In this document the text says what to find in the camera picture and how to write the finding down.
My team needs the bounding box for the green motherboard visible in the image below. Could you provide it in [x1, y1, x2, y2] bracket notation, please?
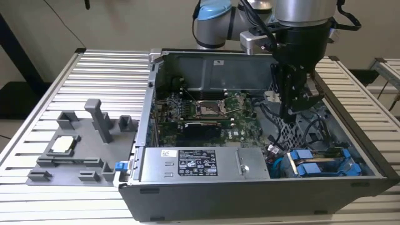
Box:
[155, 90, 273, 147]

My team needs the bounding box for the grey parts rack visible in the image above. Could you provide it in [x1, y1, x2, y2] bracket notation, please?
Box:
[27, 98, 141, 187]

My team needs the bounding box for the hard disk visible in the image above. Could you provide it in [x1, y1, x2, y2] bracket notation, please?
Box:
[287, 148, 363, 179]

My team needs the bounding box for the black looped wire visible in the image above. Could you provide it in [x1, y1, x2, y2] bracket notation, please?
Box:
[301, 112, 333, 150]

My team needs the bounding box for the black open PC case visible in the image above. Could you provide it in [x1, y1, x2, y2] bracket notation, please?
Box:
[119, 48, 400, 222]

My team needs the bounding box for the silver power supply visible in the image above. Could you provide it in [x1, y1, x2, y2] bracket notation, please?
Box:
[139, 147, 271, 183]

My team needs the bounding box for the black desk frame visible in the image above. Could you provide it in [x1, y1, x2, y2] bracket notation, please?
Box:
[0, 13, 54, 119]

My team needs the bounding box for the CPU socket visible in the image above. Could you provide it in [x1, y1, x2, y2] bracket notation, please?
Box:
[191, 98, 231, 119]

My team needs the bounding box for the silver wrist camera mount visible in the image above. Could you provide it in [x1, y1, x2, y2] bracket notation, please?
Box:
[241, 27, 279, 56]

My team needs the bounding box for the thin black wall cable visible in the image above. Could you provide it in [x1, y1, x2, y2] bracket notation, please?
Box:
[43, 0, 86, 50]

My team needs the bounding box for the silver CPU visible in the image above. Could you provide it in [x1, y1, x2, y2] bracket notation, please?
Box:
[51, 135, 79, 152]

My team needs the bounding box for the white plastic connector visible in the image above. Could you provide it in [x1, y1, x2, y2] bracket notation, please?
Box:
[265, 91, 282, 104]

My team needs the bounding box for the red and white wire connector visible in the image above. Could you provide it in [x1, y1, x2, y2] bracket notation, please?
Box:
[266, 144, 285, 157]

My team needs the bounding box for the aluminium frame table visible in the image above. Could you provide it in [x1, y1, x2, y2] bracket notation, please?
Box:
[371, 57, 400, 79]

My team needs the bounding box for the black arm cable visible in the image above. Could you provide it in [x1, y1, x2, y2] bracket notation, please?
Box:
[331, 0, 363, 31]

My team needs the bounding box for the black graphics card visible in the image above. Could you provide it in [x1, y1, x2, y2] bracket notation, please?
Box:
[181, 120, 234, 141]

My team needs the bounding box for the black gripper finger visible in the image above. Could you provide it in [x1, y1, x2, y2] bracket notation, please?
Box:
[297, 69, 326, 113]
[281, 65, 299, 123]

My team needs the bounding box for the blue wire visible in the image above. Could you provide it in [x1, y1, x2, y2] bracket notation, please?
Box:
[270, 156, 285, 179]

